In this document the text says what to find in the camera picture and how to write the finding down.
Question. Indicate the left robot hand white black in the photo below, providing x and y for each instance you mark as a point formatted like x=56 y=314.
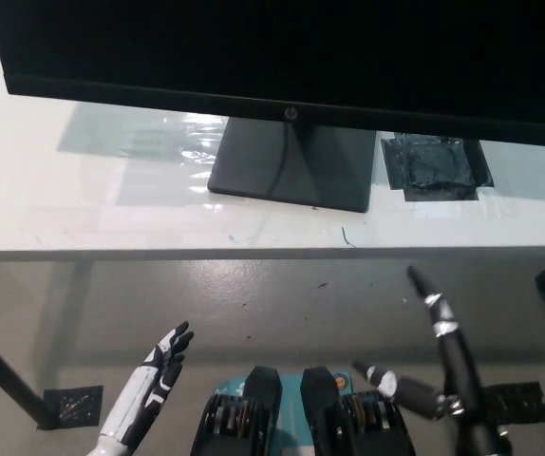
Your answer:
x=151 y=380

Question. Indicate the right robot hand black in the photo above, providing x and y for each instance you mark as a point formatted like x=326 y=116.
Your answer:
x=457 y=361

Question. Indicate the black tape patch on desk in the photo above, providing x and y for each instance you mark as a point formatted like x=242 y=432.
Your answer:
x=434 y=171

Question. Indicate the black desk leg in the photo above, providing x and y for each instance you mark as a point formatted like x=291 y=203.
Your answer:
x=6 y=375

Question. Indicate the black HP computer monitor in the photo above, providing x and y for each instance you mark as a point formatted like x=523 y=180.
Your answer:
x=206 y=47

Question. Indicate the clear plastic film sheet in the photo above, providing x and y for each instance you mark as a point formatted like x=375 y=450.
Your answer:
x=158 y=142

